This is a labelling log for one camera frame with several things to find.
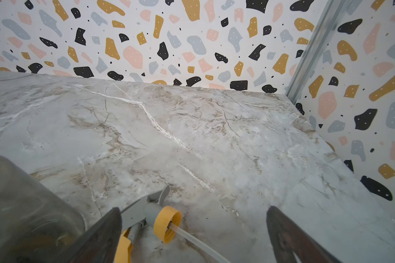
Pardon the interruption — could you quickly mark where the dark smoky spray bottle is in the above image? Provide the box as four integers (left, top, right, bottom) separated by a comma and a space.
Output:
0, 156, 86, 263

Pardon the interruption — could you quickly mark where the aluminium frame post right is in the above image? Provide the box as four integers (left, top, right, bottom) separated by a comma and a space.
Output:
286, 0, 350, 104

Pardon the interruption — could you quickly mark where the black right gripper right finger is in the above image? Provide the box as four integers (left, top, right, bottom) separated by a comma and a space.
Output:
266, 206, 339, 263

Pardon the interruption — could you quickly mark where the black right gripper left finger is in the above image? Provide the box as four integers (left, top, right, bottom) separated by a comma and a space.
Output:
58, 208, 122, 263

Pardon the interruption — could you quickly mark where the grey yellow spray nozzle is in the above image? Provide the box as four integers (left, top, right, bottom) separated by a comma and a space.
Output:
114, 185, 229, 263

